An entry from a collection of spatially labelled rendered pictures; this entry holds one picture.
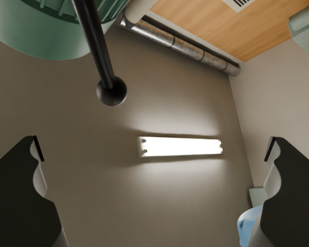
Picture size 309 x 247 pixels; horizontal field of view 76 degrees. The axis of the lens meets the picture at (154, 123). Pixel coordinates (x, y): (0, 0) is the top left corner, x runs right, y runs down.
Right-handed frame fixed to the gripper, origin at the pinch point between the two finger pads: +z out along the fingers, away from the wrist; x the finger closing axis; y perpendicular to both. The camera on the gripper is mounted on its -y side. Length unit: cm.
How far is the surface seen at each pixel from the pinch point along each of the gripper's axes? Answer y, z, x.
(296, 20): 0, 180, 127
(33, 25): -4.6, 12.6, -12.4
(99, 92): 1.7, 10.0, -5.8
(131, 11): -4, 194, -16
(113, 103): 2.8, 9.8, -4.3
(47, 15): -5.5, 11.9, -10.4
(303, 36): 12, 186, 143
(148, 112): 84, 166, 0
